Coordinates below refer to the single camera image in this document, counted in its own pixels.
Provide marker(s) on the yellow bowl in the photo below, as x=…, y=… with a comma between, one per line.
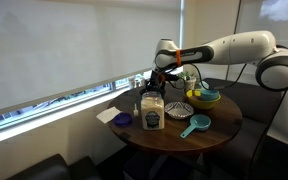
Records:
x=202, y=104

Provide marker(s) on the small white container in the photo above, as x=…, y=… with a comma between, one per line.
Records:
x=131, y=82

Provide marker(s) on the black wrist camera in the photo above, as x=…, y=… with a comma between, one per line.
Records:
x=171, y=77

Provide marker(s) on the blue jar lid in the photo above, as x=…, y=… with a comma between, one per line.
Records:
x=122, y=119

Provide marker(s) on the black chair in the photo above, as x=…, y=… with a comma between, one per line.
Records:
x=54, y=168

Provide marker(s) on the window frame with sill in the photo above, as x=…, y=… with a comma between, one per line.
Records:
x=50, y=113

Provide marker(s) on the white paper napkin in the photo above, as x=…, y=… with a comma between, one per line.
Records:
x=106, y=114

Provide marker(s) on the small leafy plant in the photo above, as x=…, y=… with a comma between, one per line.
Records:
x=185, y=75

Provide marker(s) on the dark grey sofa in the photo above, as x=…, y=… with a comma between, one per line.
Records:
x=254, y=110

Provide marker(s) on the patterned white dish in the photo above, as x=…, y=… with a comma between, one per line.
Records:
x=179, y=110

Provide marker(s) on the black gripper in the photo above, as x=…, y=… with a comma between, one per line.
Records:
x=155, y=77

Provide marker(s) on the large white roller blind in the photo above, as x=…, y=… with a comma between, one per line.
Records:
x=67, y=46

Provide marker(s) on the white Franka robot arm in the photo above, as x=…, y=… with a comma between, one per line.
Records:
x=237, y=48

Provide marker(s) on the small white plastic object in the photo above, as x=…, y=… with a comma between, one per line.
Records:
x=135, y=111

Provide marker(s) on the teal measuring cup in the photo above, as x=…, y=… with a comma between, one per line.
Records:
x=200, y=122

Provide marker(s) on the clear plastic jar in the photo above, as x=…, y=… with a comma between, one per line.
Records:
x=152, y=115

